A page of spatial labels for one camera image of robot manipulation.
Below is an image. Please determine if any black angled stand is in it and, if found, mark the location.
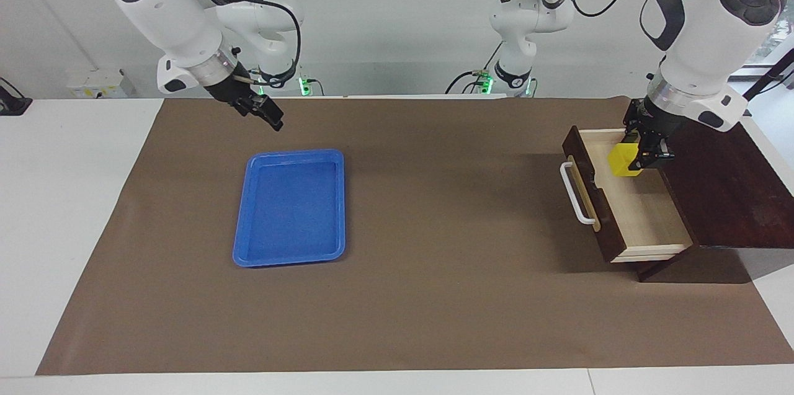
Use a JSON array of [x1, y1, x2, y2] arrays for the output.
[[741, 48, 794, 104]]

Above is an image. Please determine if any brown table mat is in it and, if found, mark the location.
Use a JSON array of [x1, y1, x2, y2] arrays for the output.
[[36, 95, 794, 376]]

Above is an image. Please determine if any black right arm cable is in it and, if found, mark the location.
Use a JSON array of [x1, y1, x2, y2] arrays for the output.
[[205, 0, 303, 86]]

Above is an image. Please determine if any wooden drawer with white handle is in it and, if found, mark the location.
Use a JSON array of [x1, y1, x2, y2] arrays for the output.
[[560, 125, 695, 264]]

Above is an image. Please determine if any white wall socket box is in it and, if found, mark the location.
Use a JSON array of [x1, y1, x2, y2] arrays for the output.
[[67, 69, 135, 99]]

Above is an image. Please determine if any blue plastic tray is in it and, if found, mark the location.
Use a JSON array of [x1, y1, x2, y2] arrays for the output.
[[233, 149, 346, 268]]

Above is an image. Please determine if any yellow cube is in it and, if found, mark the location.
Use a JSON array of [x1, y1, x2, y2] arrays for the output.
[[608, 143, 643, 178]]

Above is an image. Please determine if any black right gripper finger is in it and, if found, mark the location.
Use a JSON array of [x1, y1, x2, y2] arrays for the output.
[[236, 107, 281, 131], [239, 94, 285, 126]]

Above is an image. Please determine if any dark wooden cabinet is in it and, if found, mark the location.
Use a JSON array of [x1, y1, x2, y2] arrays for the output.
[[627, 116, 794, 284]]

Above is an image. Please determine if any black left base cable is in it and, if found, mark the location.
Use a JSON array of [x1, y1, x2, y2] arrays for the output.
[[445, 42, 504, 95]]

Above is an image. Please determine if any black table clamp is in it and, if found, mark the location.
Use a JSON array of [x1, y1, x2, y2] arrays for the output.
[[0, 77, 33, 117]]

